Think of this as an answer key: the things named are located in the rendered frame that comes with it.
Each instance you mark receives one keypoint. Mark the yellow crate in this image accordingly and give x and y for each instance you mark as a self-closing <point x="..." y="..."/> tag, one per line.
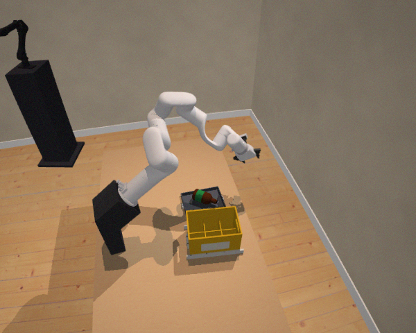
<point x="207" y="236"/>

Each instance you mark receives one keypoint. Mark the brown glass bottle with green label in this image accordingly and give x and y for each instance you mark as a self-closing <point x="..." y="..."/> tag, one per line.
<point x="203" y="197"/>

